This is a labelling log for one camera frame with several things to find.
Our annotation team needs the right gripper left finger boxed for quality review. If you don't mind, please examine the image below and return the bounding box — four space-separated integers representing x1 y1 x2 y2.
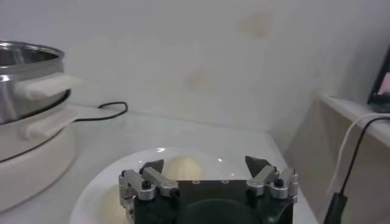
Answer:
121 159 180 201

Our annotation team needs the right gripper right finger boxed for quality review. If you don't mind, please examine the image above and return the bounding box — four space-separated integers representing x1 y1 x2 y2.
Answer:
245 155 298 199

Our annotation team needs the white steamed baozi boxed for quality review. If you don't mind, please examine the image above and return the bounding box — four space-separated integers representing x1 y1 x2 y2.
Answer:
164 156 205 181
99 184 130 224

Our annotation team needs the steel steamer pot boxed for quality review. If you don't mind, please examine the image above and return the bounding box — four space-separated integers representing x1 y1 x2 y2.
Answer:
0 102 79 214

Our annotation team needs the stainless steel steamer basket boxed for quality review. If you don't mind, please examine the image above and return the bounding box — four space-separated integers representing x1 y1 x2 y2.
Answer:
0 40 83 125

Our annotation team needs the white round plate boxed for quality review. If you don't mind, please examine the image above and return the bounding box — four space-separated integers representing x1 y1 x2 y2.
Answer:
69 147 254 224

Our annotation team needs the black power adapter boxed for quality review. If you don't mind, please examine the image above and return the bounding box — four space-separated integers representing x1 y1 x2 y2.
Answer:
322 192 349 224

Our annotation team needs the black pot power cable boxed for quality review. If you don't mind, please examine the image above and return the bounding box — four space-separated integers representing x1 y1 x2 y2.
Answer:
73 101 129 123

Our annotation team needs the white hanging cable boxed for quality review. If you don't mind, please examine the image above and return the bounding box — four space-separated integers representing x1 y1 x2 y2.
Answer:
327 112 390 196

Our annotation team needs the black hanging cable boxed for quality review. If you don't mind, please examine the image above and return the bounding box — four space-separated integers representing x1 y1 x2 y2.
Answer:
339 116 390 195

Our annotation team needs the black laptop beside white cable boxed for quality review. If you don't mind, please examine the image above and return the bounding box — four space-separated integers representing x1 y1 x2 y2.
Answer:
367 45 390 113

